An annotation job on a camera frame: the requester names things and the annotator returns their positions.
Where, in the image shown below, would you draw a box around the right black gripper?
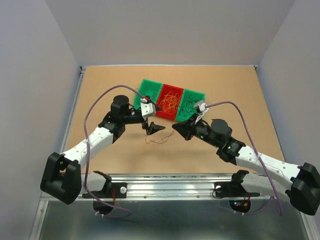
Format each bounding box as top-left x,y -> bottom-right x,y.
171,113 -> 220,148

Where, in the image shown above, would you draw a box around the orange red wires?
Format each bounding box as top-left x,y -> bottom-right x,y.
159,91 -> 181,113

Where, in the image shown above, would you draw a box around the dark brown wire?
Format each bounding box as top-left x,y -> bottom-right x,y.
178,98 -> 198,118

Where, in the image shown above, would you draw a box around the yellow red wire bundle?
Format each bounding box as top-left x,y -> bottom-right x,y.
144,119 -> 177,145

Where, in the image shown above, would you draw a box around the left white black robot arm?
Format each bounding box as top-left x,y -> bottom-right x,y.
40,95 -> 165,205

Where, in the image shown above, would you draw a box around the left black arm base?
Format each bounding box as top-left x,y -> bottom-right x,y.
91,182 -> 128,199

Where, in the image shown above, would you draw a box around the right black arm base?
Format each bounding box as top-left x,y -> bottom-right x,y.
213,170 -> 260,199

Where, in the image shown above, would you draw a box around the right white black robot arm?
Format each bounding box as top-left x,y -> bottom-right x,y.
172,115 -> 320,216

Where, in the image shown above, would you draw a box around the red plastic bin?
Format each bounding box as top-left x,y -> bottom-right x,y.
156,84 -> 184,120

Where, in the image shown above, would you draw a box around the near green plastic bin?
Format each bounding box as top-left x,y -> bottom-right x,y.
137,79 -> 163,103

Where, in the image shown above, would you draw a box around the green plastic bin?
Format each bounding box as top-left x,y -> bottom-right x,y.
175,89 -> 206,122
137,79 -> 163,103

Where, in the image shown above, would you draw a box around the far green plastic bin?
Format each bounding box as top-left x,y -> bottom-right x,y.
175,89 -> 206,122

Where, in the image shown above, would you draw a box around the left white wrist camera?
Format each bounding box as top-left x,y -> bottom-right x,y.
140,98 -> 156,120

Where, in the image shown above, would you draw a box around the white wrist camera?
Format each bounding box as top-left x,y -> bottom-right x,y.
140,98 -> 156,120
194,100 -> 208,124

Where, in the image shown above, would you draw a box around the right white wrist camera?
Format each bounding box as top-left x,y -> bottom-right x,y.
194,100 -> 208,124

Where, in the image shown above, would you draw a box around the aluminium frame rail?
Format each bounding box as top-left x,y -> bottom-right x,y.
30,65 -> 317,240

